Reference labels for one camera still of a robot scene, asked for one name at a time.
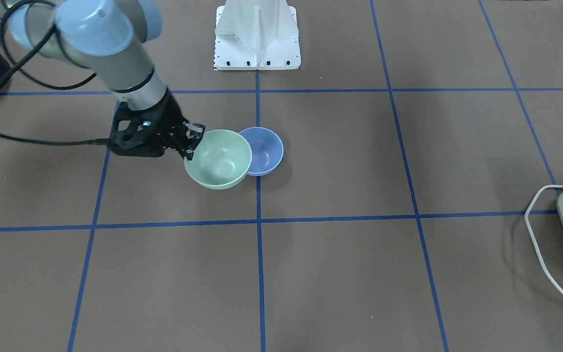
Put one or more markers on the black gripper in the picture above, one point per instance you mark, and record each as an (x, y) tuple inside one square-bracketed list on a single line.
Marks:
[(171, 119)]

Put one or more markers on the green bowl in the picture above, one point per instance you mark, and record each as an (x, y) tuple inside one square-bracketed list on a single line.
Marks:
[(221, 161)]

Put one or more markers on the blue bowl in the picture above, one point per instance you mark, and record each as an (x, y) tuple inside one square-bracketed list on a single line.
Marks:
[(267, 150)]

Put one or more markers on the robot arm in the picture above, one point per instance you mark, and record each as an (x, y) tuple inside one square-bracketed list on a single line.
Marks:
[(105, 37)]

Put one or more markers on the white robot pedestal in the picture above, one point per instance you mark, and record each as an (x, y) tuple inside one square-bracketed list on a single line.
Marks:
[(256, 35)]

